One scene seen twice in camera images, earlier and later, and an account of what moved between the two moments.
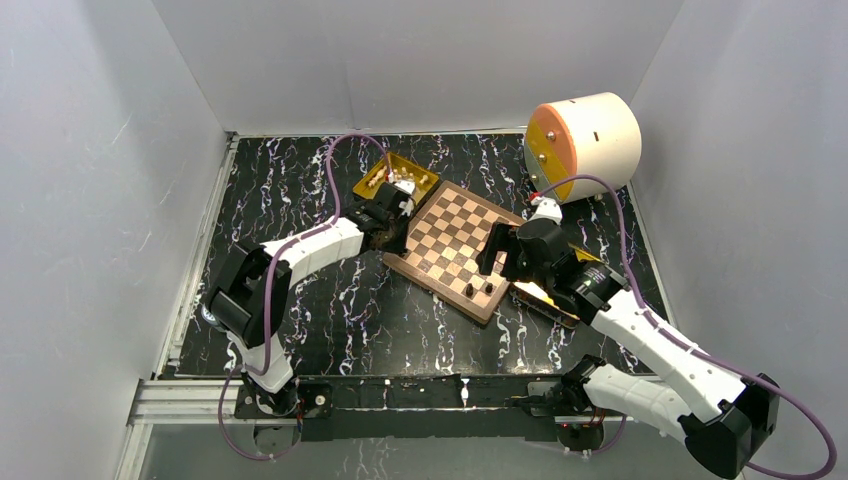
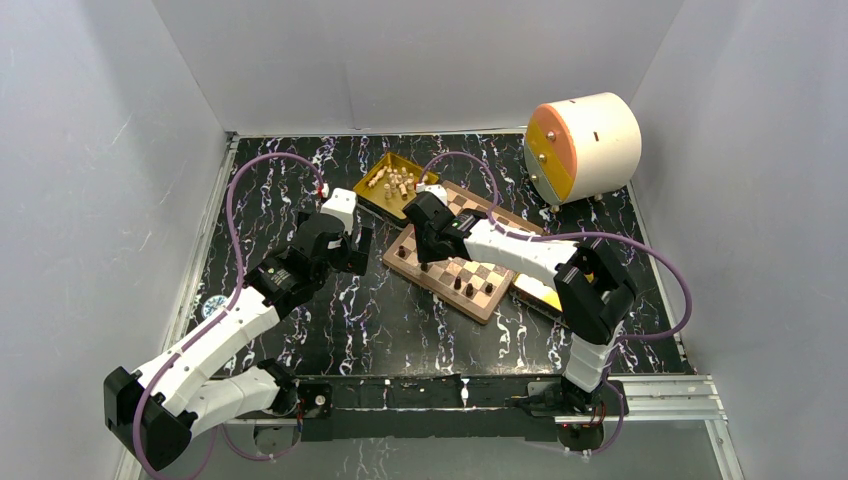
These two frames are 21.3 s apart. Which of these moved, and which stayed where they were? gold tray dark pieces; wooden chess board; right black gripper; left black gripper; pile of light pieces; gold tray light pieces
Moved: left black gripper; right black gripper
Stayed: wooden chess board; gold tray light pieces; pile of light pieces; gold tray dark pieces
